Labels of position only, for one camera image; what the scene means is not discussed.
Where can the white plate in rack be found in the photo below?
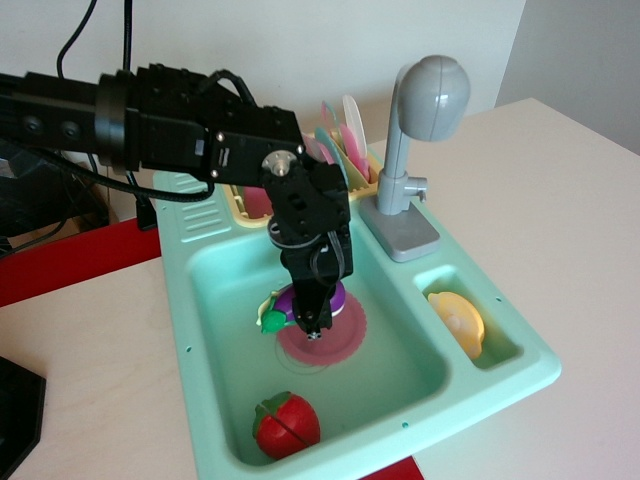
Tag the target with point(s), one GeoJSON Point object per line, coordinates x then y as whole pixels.
{"type": "Point", "coordinates": [355, 124]}

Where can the purple toy eggplant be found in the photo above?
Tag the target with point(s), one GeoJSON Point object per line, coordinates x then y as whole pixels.
{"type": "Point", "coordinates": [276, 311]}

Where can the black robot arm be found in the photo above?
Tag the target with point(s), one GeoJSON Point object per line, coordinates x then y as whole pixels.
{"type": "Point", "coordinates": [211, 128]}

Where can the pink toy cup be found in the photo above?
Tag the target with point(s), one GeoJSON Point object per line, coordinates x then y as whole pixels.
{"type": "Point", "coordinates": [256, 202]}

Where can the red toy strawberry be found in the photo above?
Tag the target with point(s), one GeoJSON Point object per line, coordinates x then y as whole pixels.
{"type": "Point", "coordinates": [285, 424]}

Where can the red board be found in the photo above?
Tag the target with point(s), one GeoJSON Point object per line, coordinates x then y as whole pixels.
{"type": "Point", "coordinates": [75, 259]}

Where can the pink plate in rack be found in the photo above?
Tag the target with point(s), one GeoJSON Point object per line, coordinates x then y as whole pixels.
{"type": "Point", "coordinates": [317, 150]}

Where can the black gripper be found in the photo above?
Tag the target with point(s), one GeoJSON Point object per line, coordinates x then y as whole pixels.
{"type": "Point", "coordinates": [316, 266]}

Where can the black base at left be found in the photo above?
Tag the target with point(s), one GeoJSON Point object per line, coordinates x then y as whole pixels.
{"type": "Point", "coordinates": [22, 411]}

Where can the black bag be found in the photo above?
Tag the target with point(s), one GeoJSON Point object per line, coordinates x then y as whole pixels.
{"type": "Point", "coordinates": [39, 199]}

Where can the mint green toy sink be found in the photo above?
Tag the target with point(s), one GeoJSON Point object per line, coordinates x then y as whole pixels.
{"type": "Point", "coordinates": [443, 349]}

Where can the teal plate in rack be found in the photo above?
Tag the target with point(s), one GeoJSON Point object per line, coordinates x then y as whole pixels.
{"type": "Point", "coordinates": [325, 139]}

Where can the pink toy plate in basin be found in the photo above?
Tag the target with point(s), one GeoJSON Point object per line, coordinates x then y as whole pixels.
{"type": "Point", "coordinates": [336, 344]}

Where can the yellow dish rack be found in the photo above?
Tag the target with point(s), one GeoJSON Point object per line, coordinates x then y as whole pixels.
{"type": "Point", "coordinates": [359, 187]}

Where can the pink utensil in rack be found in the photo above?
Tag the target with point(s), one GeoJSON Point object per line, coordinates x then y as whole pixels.
{"type": "Point", "coordinates": [344, 138]}

